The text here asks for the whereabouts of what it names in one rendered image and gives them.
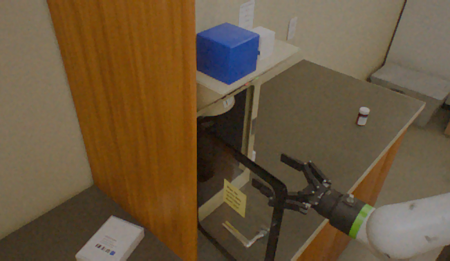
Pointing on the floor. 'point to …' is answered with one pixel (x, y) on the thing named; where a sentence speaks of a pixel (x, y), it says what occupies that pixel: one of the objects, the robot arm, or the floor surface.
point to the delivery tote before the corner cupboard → (415, 88)
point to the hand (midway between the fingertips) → (271, 169)
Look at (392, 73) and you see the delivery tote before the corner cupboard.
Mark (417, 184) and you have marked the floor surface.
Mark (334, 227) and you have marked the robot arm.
